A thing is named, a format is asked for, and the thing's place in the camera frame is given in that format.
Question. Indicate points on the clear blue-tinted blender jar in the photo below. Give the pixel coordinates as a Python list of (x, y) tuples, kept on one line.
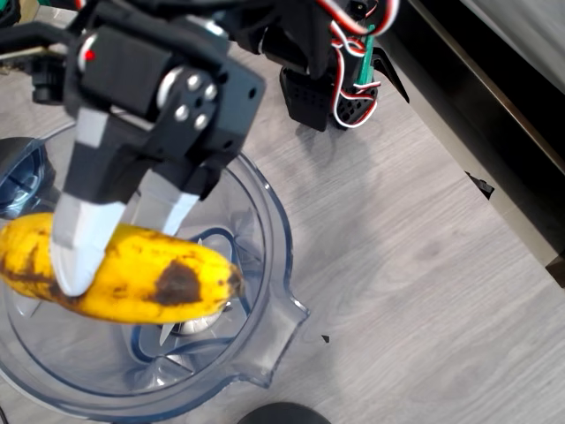
[(265, 265)]

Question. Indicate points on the dark brown wooden rail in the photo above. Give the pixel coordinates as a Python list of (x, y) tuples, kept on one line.
[(485, 79)]

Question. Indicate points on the dark green-black object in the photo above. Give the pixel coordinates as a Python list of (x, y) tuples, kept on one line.
[(8, 11)]

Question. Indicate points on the spotted yellow banana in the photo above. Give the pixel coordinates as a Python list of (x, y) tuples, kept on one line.
[(141, 278)]

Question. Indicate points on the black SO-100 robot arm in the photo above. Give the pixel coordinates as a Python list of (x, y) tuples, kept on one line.
[(304, 40)]

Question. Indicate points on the brown wooden furniture corner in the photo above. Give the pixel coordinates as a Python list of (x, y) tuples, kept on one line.
[(557, 269)]

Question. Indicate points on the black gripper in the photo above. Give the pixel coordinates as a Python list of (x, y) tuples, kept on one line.
[(146, 147)]

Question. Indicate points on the black round object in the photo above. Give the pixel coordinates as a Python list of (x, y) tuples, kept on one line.
[(282, 415)]

